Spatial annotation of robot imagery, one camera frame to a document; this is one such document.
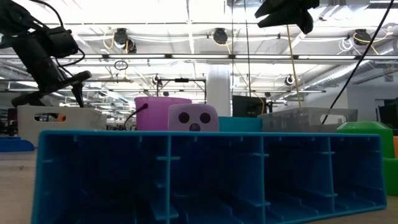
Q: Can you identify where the purple foam die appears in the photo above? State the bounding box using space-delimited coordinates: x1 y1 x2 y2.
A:
167 103 220 132

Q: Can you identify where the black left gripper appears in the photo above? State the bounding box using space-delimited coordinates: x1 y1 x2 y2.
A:
7 32 93 108

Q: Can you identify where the teal plastic bin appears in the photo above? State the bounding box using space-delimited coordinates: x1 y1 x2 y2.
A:
218 116 264 133

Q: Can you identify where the purple plastic bucket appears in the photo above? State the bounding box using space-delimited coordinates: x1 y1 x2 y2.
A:
123 96 193 131

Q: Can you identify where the yellow hanging cable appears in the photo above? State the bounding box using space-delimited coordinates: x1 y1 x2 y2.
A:
285 24 303 109

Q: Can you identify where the thin black hanging cable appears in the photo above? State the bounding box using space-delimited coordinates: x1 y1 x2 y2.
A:
231 0 234 116

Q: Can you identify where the long ceiling light bar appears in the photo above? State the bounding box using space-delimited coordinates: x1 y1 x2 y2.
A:
0 53 398 60

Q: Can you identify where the silver ventilation duct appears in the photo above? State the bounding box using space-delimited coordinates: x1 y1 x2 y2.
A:
303 58 398 91

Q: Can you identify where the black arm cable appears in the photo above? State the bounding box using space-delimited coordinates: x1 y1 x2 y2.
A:
321 0 396 125
29 0 86 78

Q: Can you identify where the black hanging cable with coil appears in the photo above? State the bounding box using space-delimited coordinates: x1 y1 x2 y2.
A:
243 0 252 98

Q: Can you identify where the green two-stud toy brick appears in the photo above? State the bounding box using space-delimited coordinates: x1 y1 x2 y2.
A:
336 121 398 197

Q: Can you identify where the dark background screen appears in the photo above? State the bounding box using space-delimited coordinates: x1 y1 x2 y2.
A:
377 98 398 130

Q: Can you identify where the white room pillar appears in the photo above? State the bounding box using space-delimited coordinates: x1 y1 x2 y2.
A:
206 65 231 116

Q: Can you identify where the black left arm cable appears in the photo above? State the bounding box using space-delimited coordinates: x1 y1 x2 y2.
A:
29 0 86 78

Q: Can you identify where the white plastic bin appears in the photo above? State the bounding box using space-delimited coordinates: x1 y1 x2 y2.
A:
17 105 108 147

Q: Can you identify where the large blue plastic organiser tray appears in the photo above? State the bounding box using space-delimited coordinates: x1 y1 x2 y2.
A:
30 129 388 224

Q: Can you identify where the distant black rig frame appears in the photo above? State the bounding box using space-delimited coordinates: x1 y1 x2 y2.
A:
156 77 208 104

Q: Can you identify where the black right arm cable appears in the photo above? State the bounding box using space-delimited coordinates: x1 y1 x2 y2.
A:
321 0 396 125

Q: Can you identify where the clear grey plastic bin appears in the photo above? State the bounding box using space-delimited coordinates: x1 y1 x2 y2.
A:
257 107 358 134

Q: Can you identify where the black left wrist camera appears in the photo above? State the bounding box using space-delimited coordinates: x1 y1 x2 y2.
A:
43 26 80 59

